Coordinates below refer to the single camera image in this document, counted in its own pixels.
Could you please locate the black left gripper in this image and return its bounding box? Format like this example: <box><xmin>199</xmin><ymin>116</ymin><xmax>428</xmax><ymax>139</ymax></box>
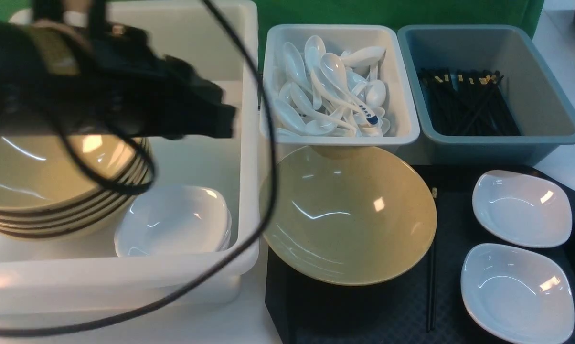
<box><xmin>0</xmin><ymin>0</ymin><xmax>237</xmax><ymax>139</ymax></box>

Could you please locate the tan noodle bowl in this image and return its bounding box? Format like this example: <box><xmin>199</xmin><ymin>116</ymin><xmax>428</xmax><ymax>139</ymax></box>
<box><xmin>264</xmin><ymin>146</ymin><xmax>437</xmax><ymax>287</ymax></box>

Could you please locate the black chopstick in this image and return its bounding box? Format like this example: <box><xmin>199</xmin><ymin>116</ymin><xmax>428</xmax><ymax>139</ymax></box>
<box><xmin>426</xmin><ymin>187</ymin><xmax>437</xmax><ymax>332</ymax></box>

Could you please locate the white dish tray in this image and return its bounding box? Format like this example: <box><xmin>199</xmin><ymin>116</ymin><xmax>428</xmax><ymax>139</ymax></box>
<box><xmin>460</xmin><ymin>243</ymin><xmax>575</xmax><ymax>344</ymax></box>
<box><xmin>472</xmin><ymin>170</ymin><xmax>572</xmax><ymax>248</ymax></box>

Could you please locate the bottom stacked tan bowl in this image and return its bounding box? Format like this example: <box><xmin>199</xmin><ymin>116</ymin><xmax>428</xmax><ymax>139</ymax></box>
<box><xmin>0</xmin><ymin>158</ymin><xmax>153</xmax><ymax>240</ymax></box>

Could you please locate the large white plastic tub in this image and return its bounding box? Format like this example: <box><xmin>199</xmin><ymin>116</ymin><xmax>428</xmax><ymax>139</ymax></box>
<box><xmin>0</xmin><ymin>0</ymin><xmax>259</xmax><ymax>316</ymax></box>

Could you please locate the white dish in tub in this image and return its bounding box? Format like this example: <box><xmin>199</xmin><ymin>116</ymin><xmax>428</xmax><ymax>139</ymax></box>
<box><xmin>114</xmin><ymin>184</ymin><xmax>232</xmax><ymax>258</ymax></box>

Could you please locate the white ceramic spoon left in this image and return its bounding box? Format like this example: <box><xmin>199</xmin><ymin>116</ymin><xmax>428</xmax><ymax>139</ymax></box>
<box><xmin>282</xmin><ymin>42</ymin><xmax>313</xmax><ymax>95</ymax></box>

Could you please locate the white ceramic spoon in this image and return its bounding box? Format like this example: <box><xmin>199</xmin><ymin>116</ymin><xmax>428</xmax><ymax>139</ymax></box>
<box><xmin>340</xmin><ymin>46</ymin><xmax>386</xmax><ymax>68</ymax></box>
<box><xmin>282</xmin><ymin>42</ymin><xmax>313</xmax><ymax>95</ymax></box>

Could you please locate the white spoon bin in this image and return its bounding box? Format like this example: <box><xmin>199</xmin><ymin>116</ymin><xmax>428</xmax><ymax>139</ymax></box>
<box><xmin>264</xmin><ymin>24</ymin><xmax>420</xmax><ymax>157</ymax></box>

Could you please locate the white spoon blue mark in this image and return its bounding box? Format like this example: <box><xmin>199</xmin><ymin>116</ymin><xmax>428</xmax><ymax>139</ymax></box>
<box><xmin>320</xmin><ymin>53</ymin><xmax>379</xmax><ymax>126</ymax></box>

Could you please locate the white ceramic spoon top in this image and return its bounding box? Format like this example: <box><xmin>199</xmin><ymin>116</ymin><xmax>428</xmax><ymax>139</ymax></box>
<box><xmin>340</xmin><ymin>46</ymin><xmax>386</xmax><ymax>68</ymax></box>

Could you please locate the bundle of black chopsticks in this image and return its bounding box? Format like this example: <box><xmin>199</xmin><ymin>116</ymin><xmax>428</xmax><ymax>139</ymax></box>
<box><xmin>417</xmin><ymin>68</ymin><xmax>523</xmax><ymax>137</ymax></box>

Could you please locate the black serving tray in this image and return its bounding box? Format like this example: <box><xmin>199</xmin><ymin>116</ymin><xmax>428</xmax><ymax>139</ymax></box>
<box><xmin>266</xmin><ymin>165</ymin><xmax>575</xmax><ymax>344</ymax></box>

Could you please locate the blue-grey chopstick bin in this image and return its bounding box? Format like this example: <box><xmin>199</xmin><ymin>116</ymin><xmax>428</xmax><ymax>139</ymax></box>
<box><xmin>397</xmin><ymin>25</ymin><xmax>575</xmax><ymax>166</ymax></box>

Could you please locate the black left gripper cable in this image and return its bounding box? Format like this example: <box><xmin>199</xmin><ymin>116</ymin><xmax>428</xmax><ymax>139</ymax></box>
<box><xmin>0</xmin><ymin>0</ymin><xmax>278</xmax><ymax>338</ymax></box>

